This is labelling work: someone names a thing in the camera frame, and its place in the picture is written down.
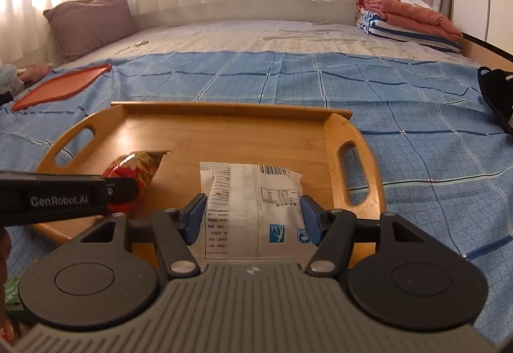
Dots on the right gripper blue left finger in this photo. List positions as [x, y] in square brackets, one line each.
[175, 230]

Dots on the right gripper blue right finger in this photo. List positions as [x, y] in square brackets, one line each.
[332, 232]

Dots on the red gold snack bag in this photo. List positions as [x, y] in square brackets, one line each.
[129, 177]

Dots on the white snack packet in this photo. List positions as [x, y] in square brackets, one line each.
[253, 213]

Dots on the blue checkered bedsheet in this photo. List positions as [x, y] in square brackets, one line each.
[445, 163]

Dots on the wooden serving tray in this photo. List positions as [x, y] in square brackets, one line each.
[337, 166]

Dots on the light blue fluffy cloth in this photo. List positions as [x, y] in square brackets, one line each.
[9, 80]

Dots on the orange plastic tray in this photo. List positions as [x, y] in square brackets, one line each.
[62, 87]

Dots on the purple pillow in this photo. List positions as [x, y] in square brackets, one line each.
[81, 27]

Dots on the small metal object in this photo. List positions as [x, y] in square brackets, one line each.
[142, 42]

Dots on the folded blue striped towel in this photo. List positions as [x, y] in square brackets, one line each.
[374, 25]

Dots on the folded salmon blanket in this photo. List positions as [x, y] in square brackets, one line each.
[415, 18]

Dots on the white folded cloth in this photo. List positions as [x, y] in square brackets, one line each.
[417, 3]

